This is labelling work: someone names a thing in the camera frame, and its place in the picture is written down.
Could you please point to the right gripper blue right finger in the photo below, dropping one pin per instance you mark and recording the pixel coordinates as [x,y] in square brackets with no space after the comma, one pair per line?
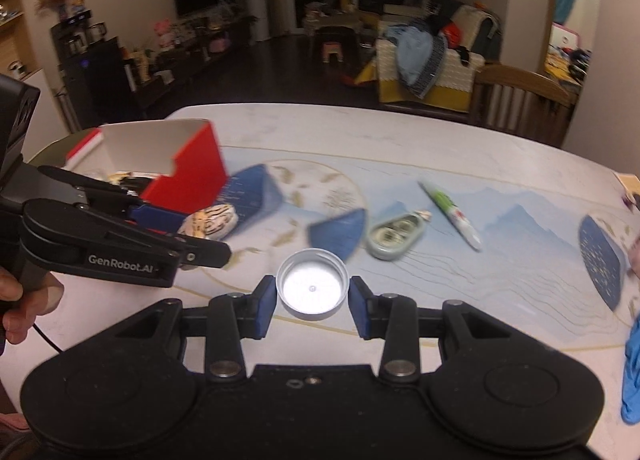
[367,310]

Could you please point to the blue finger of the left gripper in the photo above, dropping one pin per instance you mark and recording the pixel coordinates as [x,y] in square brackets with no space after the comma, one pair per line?
[156,218]
[197,252]

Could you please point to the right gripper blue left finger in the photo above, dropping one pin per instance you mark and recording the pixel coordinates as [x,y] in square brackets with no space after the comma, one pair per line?
[263,302]

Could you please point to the cartoon face plush pouch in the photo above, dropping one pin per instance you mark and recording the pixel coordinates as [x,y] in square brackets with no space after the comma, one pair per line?
[212,223]

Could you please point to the white bottle cap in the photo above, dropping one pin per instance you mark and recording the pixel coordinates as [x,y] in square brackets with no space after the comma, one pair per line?
[312,283]

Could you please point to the green correction tape dispenser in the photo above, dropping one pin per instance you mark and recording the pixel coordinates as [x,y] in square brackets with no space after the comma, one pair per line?
[392,238]

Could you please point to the green white glue pen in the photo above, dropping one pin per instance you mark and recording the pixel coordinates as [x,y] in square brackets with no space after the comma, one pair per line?
[453,214]

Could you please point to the person's left hand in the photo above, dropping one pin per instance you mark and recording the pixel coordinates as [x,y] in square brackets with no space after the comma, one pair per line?
[26,307]

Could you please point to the red cardboard box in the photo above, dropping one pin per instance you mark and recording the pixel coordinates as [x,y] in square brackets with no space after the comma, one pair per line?
[182,155]

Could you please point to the patterned table mat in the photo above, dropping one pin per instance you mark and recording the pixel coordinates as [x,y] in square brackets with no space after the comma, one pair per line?
[552,265]

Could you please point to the pink plush toy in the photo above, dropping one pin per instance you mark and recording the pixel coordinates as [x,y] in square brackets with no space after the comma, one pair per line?
[165,34]

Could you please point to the pink stool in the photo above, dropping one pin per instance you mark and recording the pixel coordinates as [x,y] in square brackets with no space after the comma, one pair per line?
[332,51]

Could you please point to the wooden chair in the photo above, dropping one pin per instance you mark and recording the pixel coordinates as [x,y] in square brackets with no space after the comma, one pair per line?
[520,103]

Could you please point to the sofa with clothes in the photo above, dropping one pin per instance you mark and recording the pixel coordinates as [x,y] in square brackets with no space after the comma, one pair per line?
[428,57]

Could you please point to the blue rubber gloves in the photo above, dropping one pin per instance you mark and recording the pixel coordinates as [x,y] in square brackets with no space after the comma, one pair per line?
[630,409]

